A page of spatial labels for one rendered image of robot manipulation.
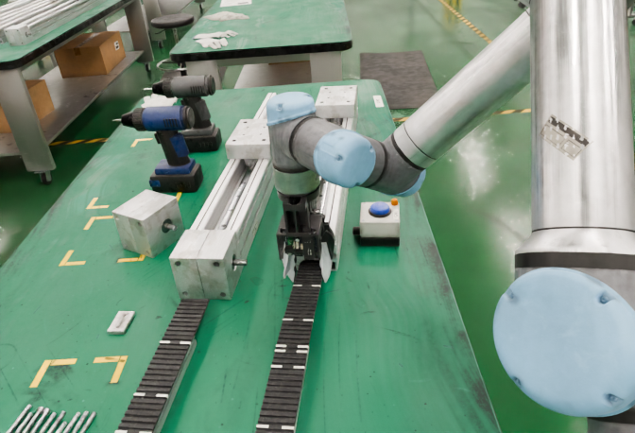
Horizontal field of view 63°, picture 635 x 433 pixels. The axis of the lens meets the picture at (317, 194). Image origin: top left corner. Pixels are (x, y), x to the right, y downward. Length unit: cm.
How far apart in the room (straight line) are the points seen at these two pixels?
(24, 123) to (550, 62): 310
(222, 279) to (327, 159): 36
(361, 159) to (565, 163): 29
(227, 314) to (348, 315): 22
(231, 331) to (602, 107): 67
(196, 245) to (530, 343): 66
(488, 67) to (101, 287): 81
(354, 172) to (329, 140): 6
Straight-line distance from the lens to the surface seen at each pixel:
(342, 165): 69
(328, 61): 275
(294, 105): 77
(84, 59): 483
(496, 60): 73
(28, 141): 344
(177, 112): 129
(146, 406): 82
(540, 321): 47
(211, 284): 98
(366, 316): 93
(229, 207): 115
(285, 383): 79
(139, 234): 114
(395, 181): 80
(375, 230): 106
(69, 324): 106
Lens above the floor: 142
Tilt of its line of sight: 30 degrees down
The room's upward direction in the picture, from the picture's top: 5 degrees counter-clockwise
